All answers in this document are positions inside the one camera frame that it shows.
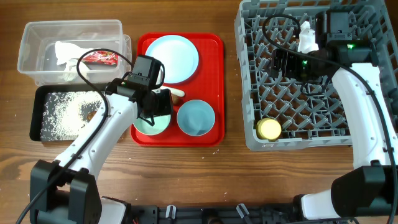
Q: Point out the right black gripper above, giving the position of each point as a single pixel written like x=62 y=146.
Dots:
x=287 y=69

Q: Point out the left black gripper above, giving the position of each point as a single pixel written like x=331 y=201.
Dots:
x=165 y=107

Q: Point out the brown carrot-like food scrap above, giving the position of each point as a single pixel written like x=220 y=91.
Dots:
x=176 y=100

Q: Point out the green bowl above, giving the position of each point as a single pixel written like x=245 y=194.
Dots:
x=161 y=123

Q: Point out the light blue bowl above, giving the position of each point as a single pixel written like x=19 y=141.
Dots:
x=196 y=118

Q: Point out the yellow plastic cup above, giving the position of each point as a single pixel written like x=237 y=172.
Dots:
x=269 y=129

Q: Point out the white rice grains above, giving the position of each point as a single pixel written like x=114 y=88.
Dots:
x=65 y=113

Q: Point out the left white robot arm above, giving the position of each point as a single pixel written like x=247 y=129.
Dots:
x=65 y=190

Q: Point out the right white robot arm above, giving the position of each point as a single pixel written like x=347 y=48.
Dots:
x=370 y=189

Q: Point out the grey dishwasher rack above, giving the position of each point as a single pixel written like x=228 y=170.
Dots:
x=310 y=115

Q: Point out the black rectangular waste tray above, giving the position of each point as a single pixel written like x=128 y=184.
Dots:
x=38 y=108

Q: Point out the white plastic spoon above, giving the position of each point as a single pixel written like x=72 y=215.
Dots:
x=177 y=92

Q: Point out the red plastic tray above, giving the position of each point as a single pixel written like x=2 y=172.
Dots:
x=207 y=84

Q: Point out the light blue round plate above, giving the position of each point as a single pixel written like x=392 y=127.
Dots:
x=179 y=56

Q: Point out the red snack wrapper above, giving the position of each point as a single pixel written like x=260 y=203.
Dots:
x=101 y=57

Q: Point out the crumpled white tissue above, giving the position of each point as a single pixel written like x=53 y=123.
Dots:
x=68 y=54

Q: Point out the clear plastic bin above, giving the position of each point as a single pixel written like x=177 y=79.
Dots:
x=37 y=57

